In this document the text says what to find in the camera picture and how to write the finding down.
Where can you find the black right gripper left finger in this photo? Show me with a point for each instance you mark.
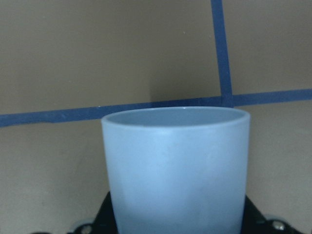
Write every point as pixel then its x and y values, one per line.
pixel 104 222

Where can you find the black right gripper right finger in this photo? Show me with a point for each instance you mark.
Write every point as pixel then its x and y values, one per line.
pixel 254 222

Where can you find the light blue plastic cup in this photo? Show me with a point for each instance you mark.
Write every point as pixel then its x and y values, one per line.
pixel 177 170

